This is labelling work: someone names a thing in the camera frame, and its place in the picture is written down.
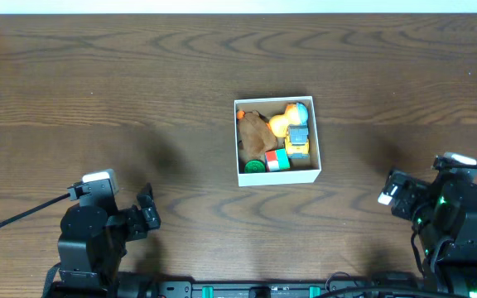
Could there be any black cable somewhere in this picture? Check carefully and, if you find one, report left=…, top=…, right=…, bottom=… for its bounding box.
left=325, top=163, right=477, bottom=298
left=0, top=192, right=72, bottom=246

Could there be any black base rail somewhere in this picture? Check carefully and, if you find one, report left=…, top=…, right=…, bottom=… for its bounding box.
left=51, top=279, right=426, bottom=298

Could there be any multicolour puzzle cube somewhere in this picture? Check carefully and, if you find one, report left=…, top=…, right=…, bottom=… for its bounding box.
left=265, top=148, right=291, bottom=172

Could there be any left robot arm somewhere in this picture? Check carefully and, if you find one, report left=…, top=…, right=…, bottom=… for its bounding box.
left=42, top=180, right=161, bottom=297

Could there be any right black cable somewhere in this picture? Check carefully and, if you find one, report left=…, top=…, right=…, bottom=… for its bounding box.
left=325, top=163, right=477, bottom=298

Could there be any green round ridged disc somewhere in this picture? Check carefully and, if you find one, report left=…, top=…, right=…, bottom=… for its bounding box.
left=244, top=160, right=266, bottom=174

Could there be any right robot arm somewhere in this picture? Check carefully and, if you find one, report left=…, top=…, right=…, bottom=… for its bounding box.
left=379, top=165, right=477, bottom=297

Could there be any orange rubber duck toy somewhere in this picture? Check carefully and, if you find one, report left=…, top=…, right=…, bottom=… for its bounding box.
left=268, top=103, right=309, bottom=137

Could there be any brown plush toy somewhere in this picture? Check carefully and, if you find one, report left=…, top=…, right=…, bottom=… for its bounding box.
left=236, top=110, right=278, bottom=161

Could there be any white cardboard box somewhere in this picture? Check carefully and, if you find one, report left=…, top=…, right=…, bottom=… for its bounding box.
left=234, top=96, right=321, bottom=186

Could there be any grey yellow toy truck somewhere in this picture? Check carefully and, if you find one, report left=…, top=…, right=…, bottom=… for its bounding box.
left=285, top=125, right=310, bottom=159

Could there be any left black cable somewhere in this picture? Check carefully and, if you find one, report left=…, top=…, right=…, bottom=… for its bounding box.
left=0, top=192, right=72, bottom=246

